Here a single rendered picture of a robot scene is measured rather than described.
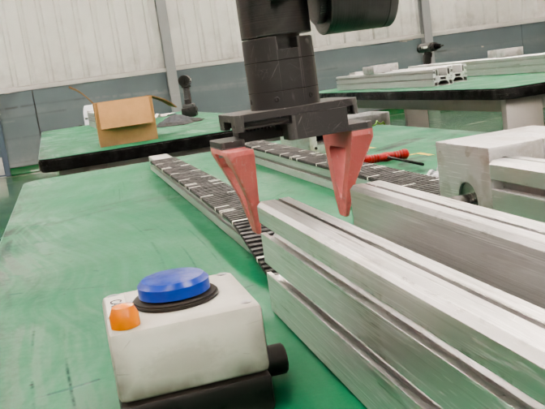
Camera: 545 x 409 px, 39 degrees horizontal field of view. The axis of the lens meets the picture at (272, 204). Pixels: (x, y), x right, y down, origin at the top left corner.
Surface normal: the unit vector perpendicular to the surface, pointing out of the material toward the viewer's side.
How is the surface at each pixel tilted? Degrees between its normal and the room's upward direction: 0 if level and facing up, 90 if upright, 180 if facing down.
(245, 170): 111
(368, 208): 90
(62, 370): 0
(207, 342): 90
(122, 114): 69
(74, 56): 90
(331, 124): 90
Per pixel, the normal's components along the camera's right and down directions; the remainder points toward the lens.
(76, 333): -0.14, -0.98
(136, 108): 0.15, -0.31
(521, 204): -0.96, 0.18
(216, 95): 0.27, 0.13
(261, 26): -0.33, 0.21
